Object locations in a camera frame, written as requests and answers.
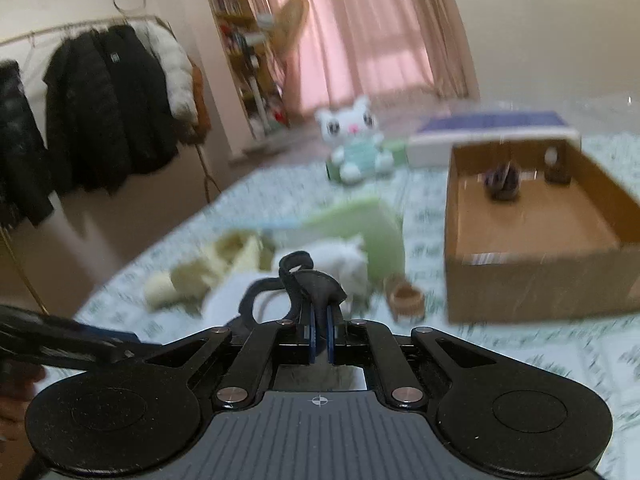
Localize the white plush toy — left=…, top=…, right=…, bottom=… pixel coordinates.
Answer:
left=315, top=96, right=396, bottom=183

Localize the purple white flat box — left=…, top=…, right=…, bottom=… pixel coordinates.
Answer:
left=407, top=110, right=576, bottom=168

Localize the wooden bookshelf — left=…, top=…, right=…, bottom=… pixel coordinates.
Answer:
left=197, top=0, right=301, bottom=142

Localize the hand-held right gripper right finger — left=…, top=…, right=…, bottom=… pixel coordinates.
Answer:
left=326, top=307, right=497, bottom=409

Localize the black puffer coat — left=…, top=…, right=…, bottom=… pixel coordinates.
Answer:
left=44, top=30, right=127, bottom=197
left=0, top=60, right=55, bottom=228

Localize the yellow towel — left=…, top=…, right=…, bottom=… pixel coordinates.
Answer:
left=145, top=232, right=273, bottom=312

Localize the white down jacket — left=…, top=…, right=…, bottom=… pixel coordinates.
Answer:
left=135, top=22, right=198, bottom=123

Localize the brown jacket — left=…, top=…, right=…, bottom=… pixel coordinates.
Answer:
left=175, top=60, right=213, bottom=147

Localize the dark brown hair scrunchie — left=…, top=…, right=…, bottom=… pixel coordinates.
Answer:
left=482, top=160, right=523, bottom=202

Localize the black hair claw clip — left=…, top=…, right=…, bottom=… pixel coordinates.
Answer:
left=237, top=250, right=348, bottom=333

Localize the standing fan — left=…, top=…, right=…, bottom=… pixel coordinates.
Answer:
left=269, top=0, right=312, bottom=117

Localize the pink curtain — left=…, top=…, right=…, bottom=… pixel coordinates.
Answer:
left=235, top=0, right=482, bottom=116

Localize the person's left hand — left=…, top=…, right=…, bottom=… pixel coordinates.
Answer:
left=0, top=362, right=47, bottom=456

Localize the clothes rack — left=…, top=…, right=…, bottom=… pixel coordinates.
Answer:
left=0, top=15, right=221, bottom=317

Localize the brown cardboard box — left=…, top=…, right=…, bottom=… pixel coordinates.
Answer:
left=444, top=127, right=640, bottom=325

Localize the light green cloth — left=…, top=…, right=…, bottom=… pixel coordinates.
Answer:
left=260, top=197, right=406, bottom=283

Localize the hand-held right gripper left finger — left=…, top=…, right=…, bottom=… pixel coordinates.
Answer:
left=144, top=307, right=319, bottom=409

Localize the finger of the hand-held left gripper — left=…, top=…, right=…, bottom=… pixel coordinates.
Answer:
left=0, top=330, right=168, bottom=370
left=0, top=304, right=143, bottom=348

